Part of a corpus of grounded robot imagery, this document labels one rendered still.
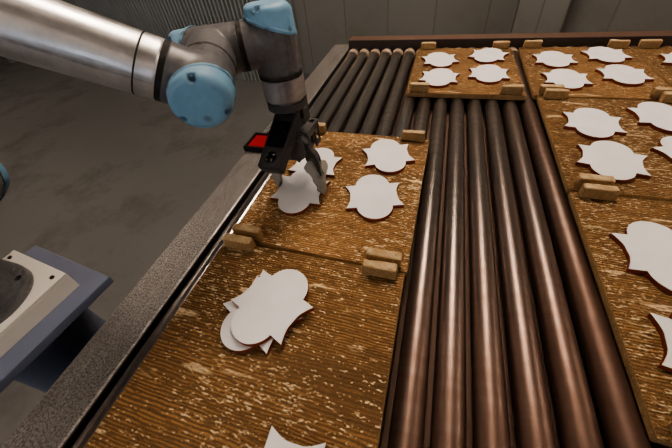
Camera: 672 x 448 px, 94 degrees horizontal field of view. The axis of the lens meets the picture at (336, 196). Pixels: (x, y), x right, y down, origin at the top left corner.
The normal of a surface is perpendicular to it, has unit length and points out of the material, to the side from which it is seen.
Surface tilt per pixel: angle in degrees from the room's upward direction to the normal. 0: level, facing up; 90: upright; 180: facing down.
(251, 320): 0
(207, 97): 92
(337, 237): 0
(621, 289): 0
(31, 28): 71
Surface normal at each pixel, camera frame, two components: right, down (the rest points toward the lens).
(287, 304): -0.10, -0.73
